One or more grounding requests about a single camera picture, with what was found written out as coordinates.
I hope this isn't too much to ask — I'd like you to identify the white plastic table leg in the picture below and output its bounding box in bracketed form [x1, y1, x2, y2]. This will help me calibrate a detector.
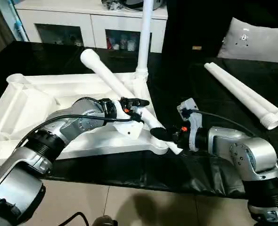
[135, 0, 155, 81]
[80, 48, 183, 156]
[204, 62, 278, 131]
[210, 61, 278, 128]

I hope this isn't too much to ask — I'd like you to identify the white plastic table top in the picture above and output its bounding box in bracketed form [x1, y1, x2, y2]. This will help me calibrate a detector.
[0, 71, 171, 165]

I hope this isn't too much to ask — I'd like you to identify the black work mat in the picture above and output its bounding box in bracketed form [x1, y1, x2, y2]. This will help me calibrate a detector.
[0, 40, 278, 201]

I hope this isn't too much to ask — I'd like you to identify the black cabinet with gold label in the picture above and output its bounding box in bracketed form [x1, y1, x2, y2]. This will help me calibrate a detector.
[165, 0, 235, 59]

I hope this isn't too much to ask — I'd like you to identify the white cabinet with glass doors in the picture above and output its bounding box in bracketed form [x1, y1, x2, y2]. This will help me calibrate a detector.
[14, 0, 169, 53]

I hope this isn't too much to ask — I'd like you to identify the dark grey helmet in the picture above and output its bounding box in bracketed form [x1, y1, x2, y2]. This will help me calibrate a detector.
[124, 0, 166, 11]

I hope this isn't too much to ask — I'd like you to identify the dark clutter pile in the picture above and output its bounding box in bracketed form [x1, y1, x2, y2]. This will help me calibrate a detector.
[101, 0, 125, 11]

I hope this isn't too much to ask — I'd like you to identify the light blue pole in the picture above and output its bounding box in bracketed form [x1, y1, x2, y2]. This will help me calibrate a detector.
[7, 0, 28, 42]

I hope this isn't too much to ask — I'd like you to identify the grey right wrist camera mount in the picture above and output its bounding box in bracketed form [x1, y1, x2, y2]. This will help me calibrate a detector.
[177, 97, 202, 152]

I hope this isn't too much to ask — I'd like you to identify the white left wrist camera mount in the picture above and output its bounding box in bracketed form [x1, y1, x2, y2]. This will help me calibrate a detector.
[112, 99, 145, 140]

